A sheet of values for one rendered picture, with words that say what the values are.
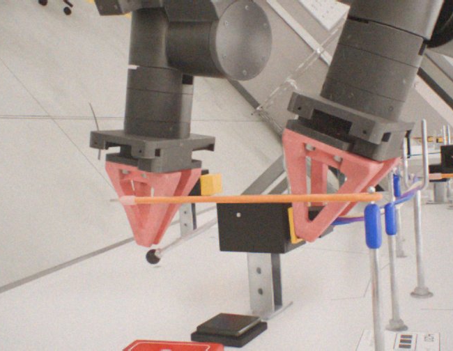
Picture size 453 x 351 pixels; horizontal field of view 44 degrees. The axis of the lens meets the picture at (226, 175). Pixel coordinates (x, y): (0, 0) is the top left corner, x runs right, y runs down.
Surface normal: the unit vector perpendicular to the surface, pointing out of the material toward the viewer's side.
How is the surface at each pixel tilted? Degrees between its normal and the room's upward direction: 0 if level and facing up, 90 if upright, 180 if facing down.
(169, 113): 67
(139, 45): 105
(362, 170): 118
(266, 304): 99
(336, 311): 50
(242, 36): 58
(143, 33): 97
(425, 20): 72
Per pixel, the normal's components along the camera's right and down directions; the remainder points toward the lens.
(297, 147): -0.55, 0.42
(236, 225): -0.50, 0.08
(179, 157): 0.87, 0.17
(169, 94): 0.40, 0.19
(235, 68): 0.68, 0.18
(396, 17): -0.16, 0.22
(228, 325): -0.07, -1.00
